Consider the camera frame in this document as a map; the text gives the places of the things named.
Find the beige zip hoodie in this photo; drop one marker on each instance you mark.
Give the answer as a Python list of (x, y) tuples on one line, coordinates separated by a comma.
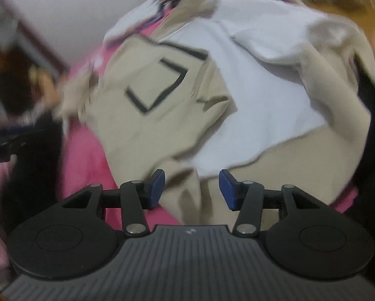
[(264, 88)]

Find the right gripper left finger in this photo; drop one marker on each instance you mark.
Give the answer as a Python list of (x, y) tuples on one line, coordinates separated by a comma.
[(137, 196)]

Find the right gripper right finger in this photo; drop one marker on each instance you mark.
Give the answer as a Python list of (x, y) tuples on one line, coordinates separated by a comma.
[(247, 198)]

